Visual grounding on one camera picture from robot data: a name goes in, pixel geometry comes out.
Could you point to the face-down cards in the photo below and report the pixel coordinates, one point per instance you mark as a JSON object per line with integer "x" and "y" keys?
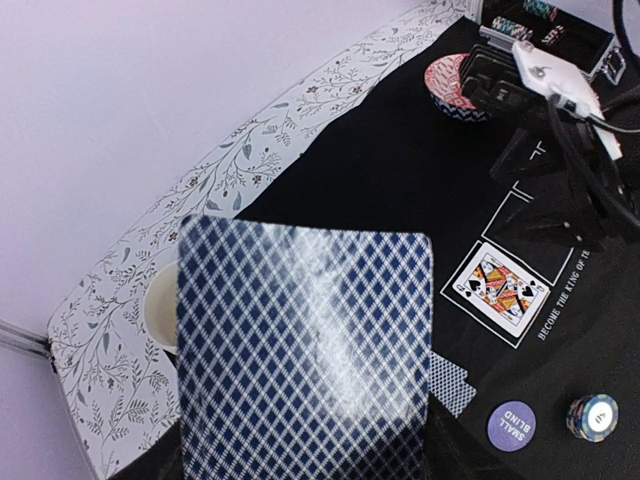
{"x": 449, "y": 385}

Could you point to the white ribbed ceramic mug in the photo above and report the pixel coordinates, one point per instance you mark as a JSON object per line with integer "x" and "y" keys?
{"x": 159, "y": 308}

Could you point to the blue playing card deck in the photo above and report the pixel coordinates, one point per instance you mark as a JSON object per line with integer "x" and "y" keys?
{"x": 302, "y": 353}

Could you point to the queen of spades card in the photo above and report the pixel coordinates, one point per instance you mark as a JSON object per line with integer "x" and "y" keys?
{"x": 502, "y": 292}

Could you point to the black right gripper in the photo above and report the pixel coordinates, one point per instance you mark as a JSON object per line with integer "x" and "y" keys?
{"x": 580, "y": 196}

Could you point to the red patterned bowl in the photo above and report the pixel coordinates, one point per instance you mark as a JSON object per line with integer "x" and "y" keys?
{"x": 443, "y": 82}

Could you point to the stack of poker chips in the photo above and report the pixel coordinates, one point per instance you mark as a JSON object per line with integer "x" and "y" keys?
{"x": 593, "y": 417}

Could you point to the black poker mat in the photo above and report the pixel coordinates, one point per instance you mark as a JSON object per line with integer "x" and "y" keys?
{"x": 396, "y": 163}

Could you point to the poker chips in case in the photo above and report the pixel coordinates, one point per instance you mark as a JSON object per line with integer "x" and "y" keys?
{"x": 512, "y": 29}

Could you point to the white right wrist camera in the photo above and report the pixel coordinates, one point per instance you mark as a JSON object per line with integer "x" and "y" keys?
{"x": 564, "y": 87}

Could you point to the floral white tablecloth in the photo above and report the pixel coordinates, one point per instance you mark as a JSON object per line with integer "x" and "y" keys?
{"x": 120, "y": 387}

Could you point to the left aluminium frame post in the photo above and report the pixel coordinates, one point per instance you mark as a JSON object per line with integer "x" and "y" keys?
{"x": 22, "y": 340}

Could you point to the purple small blind button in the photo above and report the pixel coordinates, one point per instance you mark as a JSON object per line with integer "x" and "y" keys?
{"x": 511, "y": 426}

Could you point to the aluminium poker chip case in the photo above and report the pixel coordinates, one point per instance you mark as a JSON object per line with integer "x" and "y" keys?
{"x": 592, "y": 49}

